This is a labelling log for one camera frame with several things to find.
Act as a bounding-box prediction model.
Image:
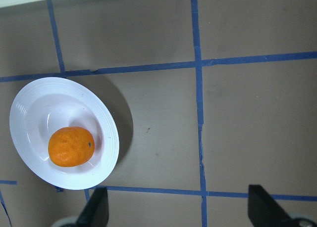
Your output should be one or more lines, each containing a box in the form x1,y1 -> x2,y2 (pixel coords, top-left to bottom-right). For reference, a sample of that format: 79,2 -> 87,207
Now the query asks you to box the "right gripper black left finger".
75,187 -> 109,225

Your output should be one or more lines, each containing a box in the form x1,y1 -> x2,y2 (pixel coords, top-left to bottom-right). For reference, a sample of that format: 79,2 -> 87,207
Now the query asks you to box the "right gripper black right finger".
248,184 -> 317,227

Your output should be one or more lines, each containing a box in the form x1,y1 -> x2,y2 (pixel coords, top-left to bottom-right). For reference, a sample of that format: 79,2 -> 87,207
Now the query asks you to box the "orange fruit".
48,127 -> 95,168

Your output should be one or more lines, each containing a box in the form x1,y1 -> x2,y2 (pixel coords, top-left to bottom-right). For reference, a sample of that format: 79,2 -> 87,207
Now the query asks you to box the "white round plate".
9,76 -> 120,190

